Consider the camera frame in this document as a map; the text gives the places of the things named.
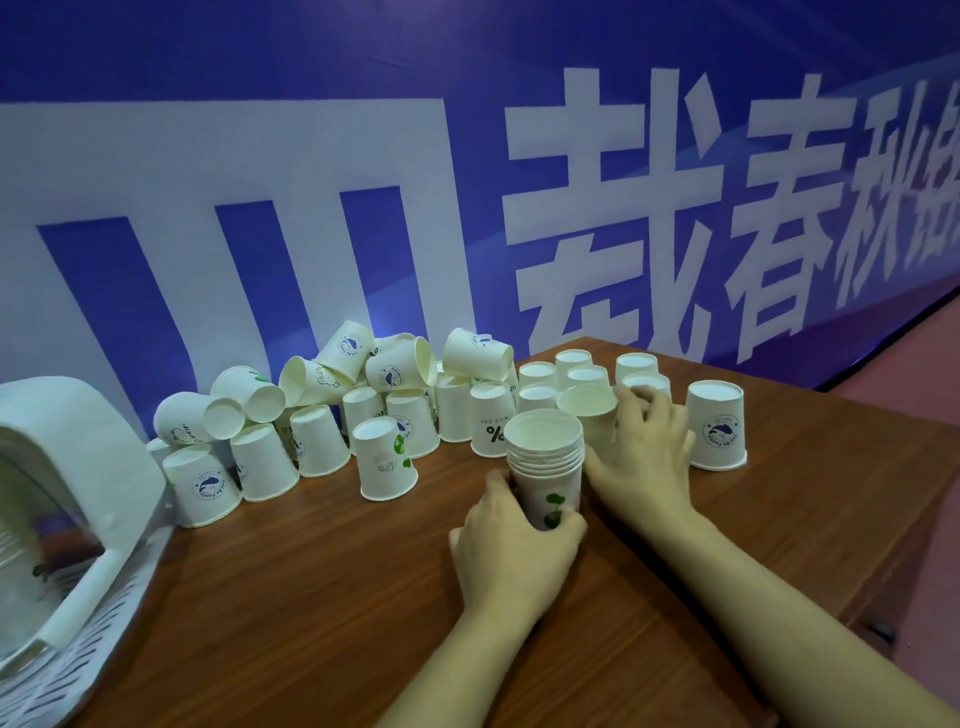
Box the person's left hand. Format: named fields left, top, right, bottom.
left=448, top=468, right=589, bottom=625

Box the person's right hand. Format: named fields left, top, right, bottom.
left=583, top=383, right=699, bottom=528

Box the plain white paper cup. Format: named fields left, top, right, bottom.
left=556, top=383, right=622, bottom=460

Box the nested stack of paper cups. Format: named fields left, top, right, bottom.
left=503, top=408, right=587, bottom=485

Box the pile of paper cups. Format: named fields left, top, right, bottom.
left=146, top=320, right=750, bottom=531

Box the white plastic storage box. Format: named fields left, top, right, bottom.
left=0, top=376, right=175, bottom=728

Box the percent print white paper cup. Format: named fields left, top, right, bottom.
left=0, top=536, right=61, bottom=655

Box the person's right forearm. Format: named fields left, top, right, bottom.
left=644, top=502, right=960, bottom=728

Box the person's left forearm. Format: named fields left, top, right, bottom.
left=378, top=599, right=556, bottom=728

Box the brown wooden table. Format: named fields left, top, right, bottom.
left=67, top=337, right=960, bottom=728

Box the brown drawer cabinet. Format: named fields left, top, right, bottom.
left=839, top=487, right=960, bottom=676

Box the white slotted drain tray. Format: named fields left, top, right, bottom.
left=0, top=524, right=175, bottom=728

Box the blue white backdrop banner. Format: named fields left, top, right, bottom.
left=0, top=0, right=960, bottom=445

